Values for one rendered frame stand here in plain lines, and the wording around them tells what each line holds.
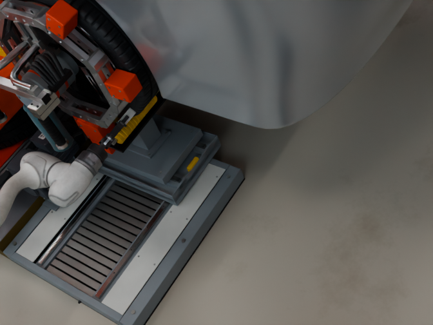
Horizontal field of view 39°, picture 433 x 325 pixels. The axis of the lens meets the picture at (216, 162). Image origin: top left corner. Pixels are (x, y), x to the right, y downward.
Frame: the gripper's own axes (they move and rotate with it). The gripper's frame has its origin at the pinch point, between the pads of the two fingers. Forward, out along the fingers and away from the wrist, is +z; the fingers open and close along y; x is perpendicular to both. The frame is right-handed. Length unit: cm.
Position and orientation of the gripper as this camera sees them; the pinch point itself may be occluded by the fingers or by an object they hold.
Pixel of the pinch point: (127, 117)
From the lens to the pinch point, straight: 233.0
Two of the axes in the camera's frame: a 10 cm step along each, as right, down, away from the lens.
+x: -7.6, -6.3, -1.6
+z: 5.4, -7.4, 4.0
